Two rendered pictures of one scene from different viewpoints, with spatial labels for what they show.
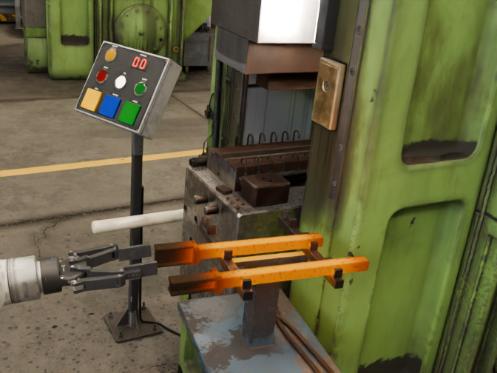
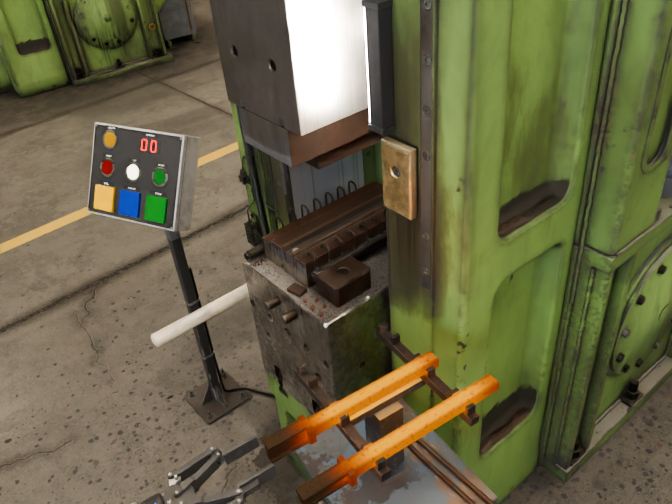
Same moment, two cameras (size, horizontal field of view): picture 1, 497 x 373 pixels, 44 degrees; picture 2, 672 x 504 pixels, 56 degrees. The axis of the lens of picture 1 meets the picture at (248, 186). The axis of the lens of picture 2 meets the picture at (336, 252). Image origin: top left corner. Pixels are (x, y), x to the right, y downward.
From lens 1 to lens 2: 0.51 m
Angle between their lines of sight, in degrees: 14
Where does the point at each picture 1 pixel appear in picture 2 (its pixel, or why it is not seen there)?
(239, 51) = (278, 141)
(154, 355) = (252, 427)
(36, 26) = not seen: outside the picture
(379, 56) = (460, 142)
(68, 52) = (31, 62)
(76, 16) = (25, 17)
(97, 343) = (188, 430)
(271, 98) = not seen: hidden behind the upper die
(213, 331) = not seen: hidden behind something
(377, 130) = (471, 222)
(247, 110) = (292, 176)
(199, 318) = (317, 458)
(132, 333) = (221, 408)
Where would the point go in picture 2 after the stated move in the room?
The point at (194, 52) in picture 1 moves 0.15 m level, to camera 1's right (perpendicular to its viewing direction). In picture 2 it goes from (173, 21) to (188, 19)
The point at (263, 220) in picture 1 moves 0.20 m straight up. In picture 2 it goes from (352, 318) to (346, 254)
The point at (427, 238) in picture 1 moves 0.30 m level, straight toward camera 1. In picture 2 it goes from (527, 283) to (539, 366)
